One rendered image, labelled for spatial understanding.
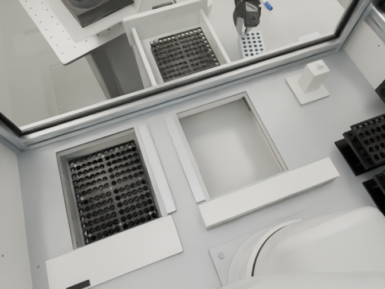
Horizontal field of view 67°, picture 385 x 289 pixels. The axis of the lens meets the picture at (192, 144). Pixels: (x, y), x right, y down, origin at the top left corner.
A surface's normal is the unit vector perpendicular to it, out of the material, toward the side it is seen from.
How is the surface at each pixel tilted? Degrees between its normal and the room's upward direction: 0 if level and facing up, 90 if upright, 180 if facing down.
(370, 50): 90
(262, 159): 0
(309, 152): 0
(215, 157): 0
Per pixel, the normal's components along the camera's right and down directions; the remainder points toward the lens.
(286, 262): -0.87, 0.14
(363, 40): -0.94, 0.32
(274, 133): -0.01, -0.42
